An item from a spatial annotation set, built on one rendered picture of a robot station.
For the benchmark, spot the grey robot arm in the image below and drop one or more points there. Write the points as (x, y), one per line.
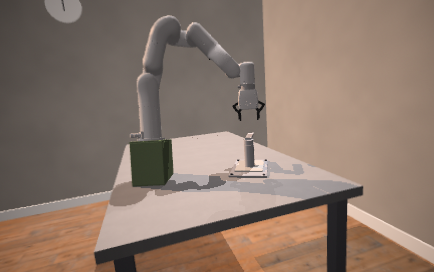
(147, 83)

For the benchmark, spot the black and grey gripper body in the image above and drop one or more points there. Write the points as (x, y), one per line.
(248, 99)

